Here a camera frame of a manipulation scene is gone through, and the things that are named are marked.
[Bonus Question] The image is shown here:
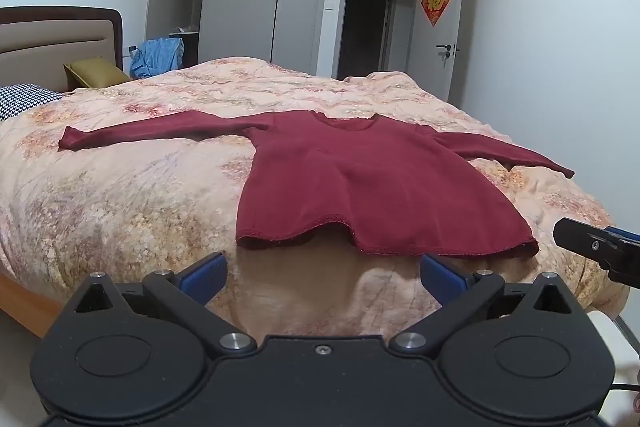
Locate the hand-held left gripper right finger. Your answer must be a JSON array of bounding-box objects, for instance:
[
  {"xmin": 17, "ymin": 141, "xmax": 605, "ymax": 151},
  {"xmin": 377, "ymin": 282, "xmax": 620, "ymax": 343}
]
[{"xmin": 389, "ymin": 253, "xmax": 583, "ymax": 358}]

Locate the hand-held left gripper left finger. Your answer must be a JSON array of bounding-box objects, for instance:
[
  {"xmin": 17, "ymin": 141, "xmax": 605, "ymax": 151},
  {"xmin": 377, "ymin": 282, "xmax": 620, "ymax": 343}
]
[{"xmin": 72, "ymin": 251, "xmax": 258, "ymax": 356}]

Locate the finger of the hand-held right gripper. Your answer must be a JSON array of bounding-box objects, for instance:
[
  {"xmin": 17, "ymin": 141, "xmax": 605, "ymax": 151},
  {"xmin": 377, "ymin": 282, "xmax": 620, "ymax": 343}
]
[{"xmin": 552, "ymin": 217, "xmax": 640, "ymax": 291}]

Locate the dark red long-sleeved sweater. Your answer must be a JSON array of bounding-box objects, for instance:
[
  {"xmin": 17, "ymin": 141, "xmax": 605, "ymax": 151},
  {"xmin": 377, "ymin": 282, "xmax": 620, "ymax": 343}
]
[{"xmin": 58, "ymin": 109, "xmax": 576, "ymax": 258}]

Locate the floral peach quilt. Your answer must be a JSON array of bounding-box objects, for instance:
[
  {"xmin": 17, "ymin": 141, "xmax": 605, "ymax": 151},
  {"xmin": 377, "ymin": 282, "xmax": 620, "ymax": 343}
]
[{"xmin": 0, "ymin": 56, "xmax": 632, "ymax": 344}]

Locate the white room door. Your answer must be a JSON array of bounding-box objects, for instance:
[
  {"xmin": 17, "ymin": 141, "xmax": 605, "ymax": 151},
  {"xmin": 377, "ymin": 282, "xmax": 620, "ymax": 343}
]
[{"xmin": 407, "ymin": 0, "xmax": 479, "ymax": 110}]

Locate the blue garment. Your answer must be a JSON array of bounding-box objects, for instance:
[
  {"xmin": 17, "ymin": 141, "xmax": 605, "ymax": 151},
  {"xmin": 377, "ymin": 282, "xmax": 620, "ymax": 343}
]
[{"xmin": 129, "ymin": 38, "xmax": 185, "ymax": 80}]

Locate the olive green pillow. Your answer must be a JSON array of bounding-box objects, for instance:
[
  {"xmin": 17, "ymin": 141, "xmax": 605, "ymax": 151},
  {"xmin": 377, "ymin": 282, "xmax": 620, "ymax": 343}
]
[{"xmin": 63, "ymin": 57, "xmax": 133, "ymax": 92}]

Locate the houndstooth pillow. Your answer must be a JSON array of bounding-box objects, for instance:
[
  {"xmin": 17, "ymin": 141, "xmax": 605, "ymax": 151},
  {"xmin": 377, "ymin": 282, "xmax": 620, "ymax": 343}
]
[{"xmin": 0, "ymin": 83, "xmax": 64, "ymax": 122}]

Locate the beige padded headboard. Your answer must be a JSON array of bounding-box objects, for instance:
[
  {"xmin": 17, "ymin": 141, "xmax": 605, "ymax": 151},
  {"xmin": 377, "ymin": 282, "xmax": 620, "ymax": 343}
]
[{"xmin": 0, "ymin": 6, "xmax": 124, "ymax": 95}]

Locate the wooden bed frame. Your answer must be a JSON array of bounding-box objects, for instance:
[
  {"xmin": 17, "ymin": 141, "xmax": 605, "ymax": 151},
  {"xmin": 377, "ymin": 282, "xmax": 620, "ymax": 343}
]
[{"xmin": 0, "ymin": 274, "xmax": 67, "ymax": 339}]

